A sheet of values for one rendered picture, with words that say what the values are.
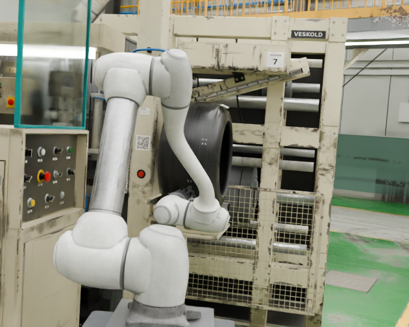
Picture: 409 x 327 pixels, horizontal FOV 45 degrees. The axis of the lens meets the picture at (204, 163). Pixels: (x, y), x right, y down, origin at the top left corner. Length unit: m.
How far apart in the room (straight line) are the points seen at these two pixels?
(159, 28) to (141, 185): 0.79
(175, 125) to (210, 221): 0.40
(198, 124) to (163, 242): 0.98
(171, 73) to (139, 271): 0.63
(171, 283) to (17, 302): 0.76
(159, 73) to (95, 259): 0.61
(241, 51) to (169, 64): 1.14
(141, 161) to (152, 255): 1.16
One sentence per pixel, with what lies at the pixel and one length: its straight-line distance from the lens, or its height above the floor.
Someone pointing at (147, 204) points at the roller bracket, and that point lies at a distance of 2.42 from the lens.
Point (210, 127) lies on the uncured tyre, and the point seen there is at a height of 1.32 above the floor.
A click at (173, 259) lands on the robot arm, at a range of 1.43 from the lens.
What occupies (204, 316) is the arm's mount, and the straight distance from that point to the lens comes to 1.61.
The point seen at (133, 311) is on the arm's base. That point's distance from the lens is 1.52.
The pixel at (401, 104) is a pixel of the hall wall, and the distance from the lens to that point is 11.42.
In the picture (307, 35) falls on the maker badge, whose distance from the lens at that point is 3.02.
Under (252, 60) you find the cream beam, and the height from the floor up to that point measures 1.69.
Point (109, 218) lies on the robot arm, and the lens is 1.48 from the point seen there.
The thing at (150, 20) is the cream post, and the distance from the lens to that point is 2.58.
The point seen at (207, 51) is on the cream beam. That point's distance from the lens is 2.74.
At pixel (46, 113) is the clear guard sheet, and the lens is 2.08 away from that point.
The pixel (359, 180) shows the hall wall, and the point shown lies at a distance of 11.56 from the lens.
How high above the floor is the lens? 1.31
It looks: 4 degrees down
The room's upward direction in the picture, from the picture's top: 4 degrees clockwise
